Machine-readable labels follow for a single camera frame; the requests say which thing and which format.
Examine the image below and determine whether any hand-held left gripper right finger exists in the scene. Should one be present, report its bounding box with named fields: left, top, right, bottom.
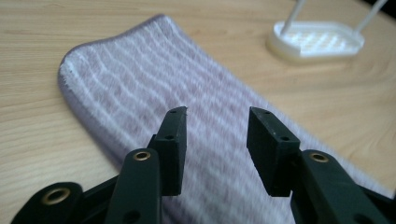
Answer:
left=246, top=105, right=390, bottom=224

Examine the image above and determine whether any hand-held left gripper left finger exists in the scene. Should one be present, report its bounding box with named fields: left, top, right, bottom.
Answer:
left=105, top=105, right=189, bottom=224

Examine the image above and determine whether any purple striped towel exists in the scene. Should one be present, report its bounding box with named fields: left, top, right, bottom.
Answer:
left=57, top=13, right=395, bottom=224

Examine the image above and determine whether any white plastic stand base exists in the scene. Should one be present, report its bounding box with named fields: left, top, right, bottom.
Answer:
left=265, top=0, right=390, bottom=64

